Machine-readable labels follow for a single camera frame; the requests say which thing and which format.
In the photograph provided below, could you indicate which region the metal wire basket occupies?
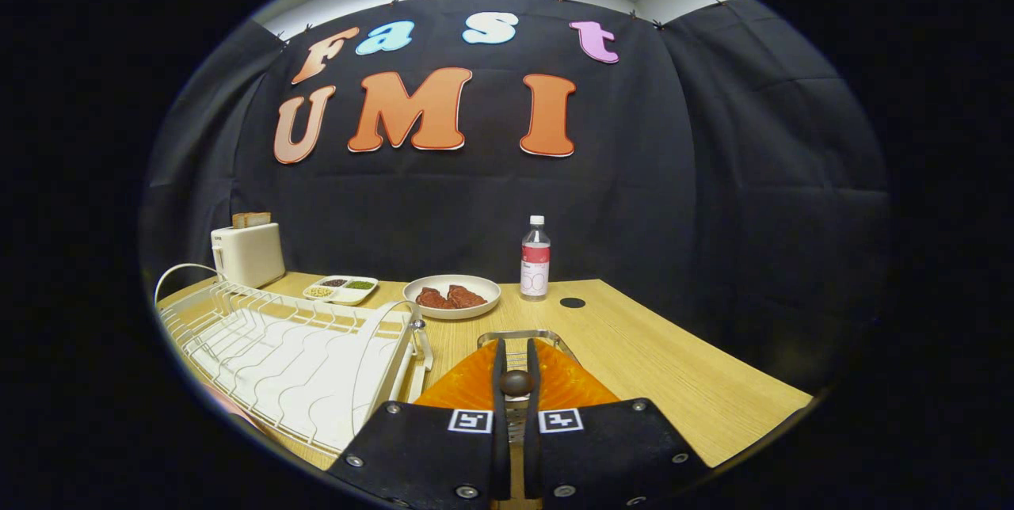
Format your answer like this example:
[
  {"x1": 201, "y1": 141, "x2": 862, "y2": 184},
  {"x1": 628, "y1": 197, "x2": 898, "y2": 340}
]
[{"x1": 476, "y1": 329, "x2": 583, "y2": 447}]

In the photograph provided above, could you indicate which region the black backdrop cloth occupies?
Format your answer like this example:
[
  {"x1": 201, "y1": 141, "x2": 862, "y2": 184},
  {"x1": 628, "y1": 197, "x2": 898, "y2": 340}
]
[{"x1": 139, "y1": 0, "x2": 892, "y2": 392}]

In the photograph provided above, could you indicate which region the clear bottle with red label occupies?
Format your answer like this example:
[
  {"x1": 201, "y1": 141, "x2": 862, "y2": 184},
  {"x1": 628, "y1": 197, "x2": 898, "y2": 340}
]
[{"x1": 520, "y1": 215, "x2": 551, "y2": 302}]

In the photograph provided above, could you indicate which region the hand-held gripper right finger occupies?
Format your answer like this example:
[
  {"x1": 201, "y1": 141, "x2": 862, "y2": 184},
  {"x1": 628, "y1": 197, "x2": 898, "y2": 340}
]
[{"x1": 523, "y1": 338, "x2": 708, "y2": 509}]

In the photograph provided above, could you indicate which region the white wire dish rack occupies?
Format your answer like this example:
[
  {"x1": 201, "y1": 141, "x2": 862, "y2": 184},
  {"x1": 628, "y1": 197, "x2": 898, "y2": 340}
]
[{"x1": 154, "y1": 263, "x2": 434, "y2": 455}]

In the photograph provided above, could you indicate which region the white plate with meat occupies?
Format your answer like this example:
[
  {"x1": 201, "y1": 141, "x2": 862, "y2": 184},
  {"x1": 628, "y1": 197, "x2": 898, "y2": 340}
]
[{"x1": 402, "y1": 274, "x2": 502, "y2": 320}]

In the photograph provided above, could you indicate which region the white drip tray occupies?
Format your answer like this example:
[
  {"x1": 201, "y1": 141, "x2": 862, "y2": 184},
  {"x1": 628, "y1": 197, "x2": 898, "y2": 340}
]
[{"x1": 190, "y1": 312, "x2": 401, "y2": 451}]

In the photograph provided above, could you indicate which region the white divided condiment tray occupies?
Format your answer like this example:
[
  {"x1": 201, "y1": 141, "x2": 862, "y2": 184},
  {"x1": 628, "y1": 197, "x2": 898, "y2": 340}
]
[{"x1": 303, "y1": 276, "x2": 379, "y2": 306}]

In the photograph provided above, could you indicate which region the white toaster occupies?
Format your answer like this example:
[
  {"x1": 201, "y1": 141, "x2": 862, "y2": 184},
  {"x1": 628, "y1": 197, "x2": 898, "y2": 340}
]
[{"x1": 211, "y1": 223, "x2": 286, "y2": 289}]

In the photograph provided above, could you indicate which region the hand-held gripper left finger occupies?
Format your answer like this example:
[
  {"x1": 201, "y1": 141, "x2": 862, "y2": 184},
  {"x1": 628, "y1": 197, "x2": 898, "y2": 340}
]
[{"x1": 327, "y1": 338, "x2": 512, "y2": 510}]

